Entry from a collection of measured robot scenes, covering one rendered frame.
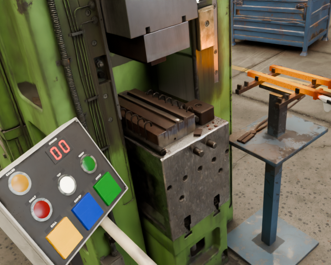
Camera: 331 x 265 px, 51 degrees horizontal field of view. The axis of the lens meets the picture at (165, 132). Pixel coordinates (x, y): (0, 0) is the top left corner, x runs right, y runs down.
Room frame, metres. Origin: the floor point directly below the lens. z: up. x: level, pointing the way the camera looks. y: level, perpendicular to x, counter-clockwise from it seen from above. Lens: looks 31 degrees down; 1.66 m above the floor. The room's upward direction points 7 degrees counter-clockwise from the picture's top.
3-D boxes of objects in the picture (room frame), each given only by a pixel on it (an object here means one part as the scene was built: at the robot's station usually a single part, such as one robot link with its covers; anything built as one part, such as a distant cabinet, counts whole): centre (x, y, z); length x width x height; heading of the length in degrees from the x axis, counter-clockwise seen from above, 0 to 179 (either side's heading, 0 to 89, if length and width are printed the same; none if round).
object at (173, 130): (1.36, 0.08, 0.96); 0.42 x 0.20 x 0.09; 37
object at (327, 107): (1.17, -0.64, 1.00); 0.09 x 0.03 x 0.06; 37
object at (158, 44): (1.36, 0.08, 1.32); 0.42 x 0.20 x 0.10; 37
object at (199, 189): (1.40, 0.04, 0.69); 0.56 x 0.38 x 0.45; 37
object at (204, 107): (1.35, -0.16, 0.95); 0.12 x 0.08 x 0.06; 37
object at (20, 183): (0.68, 0.37, 1.16); 0.05 x 0.03 x 0.04; 127
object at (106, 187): (0.82, 0.19, 1.01); 0.07 x 0.05 x 0.07; 152
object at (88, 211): (0.73, 0.24, 1.01); 0.07 x 0.05 x 0.07; 152
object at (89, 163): (0.84, 0.23, 1.09); 0.05 x 0.03 x 0.04; 127
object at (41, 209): (0.66, 0.33, 1.09); 0.05 x 0.03 x 0.04; 127
